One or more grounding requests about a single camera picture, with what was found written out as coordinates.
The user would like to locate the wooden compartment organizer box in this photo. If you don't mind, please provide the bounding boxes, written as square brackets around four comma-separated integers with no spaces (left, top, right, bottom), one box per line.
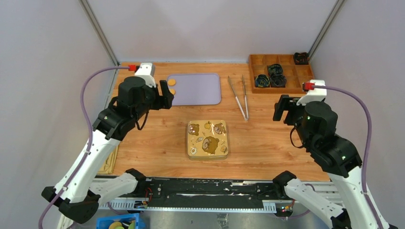
[248,54,315,94]

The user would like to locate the blue plastic bin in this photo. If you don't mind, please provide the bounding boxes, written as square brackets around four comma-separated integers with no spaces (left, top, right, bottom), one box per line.
[96,213,146,229]

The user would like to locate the metal kitchen tongs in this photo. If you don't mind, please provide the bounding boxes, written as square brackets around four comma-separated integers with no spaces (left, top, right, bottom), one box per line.
[227,74,250,122]

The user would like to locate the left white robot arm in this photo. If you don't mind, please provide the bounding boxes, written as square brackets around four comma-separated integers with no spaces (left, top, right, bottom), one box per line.
[42,76,174,224]

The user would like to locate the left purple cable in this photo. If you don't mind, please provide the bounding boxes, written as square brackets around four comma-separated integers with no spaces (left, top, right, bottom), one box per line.
[38,64,138,229]

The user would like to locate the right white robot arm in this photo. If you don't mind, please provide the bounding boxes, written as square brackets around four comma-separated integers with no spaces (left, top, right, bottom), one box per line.
[272,95,393,229]

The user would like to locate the dark rolled sock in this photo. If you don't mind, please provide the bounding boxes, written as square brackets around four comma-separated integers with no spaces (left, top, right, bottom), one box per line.
[255,74,270,88]
[293,52,309,65]
[267,63,283,76]
[269,74,287,88]

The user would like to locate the lavender plastic tray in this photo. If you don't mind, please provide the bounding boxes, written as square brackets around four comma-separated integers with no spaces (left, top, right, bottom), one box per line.
[167,73,222,106]

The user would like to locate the purple cable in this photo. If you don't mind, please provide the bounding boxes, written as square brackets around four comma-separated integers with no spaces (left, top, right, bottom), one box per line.
[278,83,384,229]
[38,64,138,229]

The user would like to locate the folded yellow cloth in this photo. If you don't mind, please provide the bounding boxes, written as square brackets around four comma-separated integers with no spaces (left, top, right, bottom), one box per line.
[97,146,119,175]

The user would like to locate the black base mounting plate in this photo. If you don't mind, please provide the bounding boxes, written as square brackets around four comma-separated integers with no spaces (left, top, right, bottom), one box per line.
[124,177,292,209]

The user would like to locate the silver square tin lid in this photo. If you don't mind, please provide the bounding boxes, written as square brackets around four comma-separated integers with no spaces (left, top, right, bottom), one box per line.
[186,120,230,160]

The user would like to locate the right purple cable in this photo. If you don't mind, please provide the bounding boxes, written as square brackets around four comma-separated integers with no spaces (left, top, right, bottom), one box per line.
[278,83,384,229]

